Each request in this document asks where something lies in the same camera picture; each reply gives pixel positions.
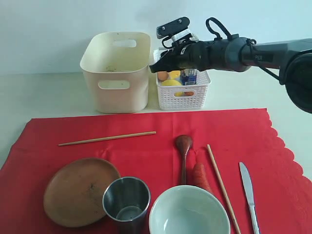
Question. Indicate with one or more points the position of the brown egg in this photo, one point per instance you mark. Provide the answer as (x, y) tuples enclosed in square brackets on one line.
[(162, 76)]

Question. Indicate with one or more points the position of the yellow lemon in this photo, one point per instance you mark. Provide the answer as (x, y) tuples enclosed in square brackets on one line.
[(173, 82)]

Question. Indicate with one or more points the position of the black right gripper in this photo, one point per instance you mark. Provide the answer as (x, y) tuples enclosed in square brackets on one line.
[(191, 56)]

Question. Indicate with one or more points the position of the brown wooden plate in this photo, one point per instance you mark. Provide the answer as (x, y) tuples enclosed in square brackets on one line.
[(73, 196)]

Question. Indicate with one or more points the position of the white perforated plastic basket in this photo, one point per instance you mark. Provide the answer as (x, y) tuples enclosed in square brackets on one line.
[(168, 102)]

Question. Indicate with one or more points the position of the yellow cheese wedge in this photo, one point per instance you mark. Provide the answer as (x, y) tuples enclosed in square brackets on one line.
[(174, 74)]

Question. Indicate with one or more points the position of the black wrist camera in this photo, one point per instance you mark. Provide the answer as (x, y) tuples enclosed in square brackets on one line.
[(172, 28)]

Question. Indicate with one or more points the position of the dark wooden spoon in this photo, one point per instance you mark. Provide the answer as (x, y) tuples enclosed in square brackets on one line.
[(183, 144)]

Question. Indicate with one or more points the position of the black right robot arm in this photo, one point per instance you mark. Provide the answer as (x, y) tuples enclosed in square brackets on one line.
[(289, 62)]

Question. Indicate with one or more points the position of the cream plastic bin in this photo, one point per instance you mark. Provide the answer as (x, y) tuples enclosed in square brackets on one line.
[(115, 68)]

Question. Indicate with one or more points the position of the fried chicken nugget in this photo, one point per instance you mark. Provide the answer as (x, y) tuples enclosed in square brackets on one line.
[(188, 94)]

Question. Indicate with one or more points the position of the wooden chopstick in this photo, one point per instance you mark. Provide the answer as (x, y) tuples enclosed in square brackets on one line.
[(108, 138), (223, 189)]

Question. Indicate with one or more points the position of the stainless steel cup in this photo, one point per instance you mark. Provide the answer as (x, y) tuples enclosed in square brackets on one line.
[(126, 201)]

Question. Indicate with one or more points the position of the small milk carton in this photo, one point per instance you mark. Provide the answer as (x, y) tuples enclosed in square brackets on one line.
[(188, 76)]

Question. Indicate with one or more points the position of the left wooden chopstick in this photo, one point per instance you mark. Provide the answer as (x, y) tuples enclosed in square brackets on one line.
[(108, 138)]

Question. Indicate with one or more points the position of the red table cloth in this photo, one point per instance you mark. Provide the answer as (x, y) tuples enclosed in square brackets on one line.
[(282, 195)]

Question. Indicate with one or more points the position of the right wooden chopstick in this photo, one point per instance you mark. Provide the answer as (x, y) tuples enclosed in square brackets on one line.
[(223, 189)]

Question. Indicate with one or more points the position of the steel table knife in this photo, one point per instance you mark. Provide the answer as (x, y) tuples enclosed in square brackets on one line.
[(248, 188)]

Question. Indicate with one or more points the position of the orange carrot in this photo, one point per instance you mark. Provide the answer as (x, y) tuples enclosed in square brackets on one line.
[(200, 178)]

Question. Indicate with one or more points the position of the pale green ceramic bowl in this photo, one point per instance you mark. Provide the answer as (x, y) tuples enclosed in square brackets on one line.
[(187, 209)]

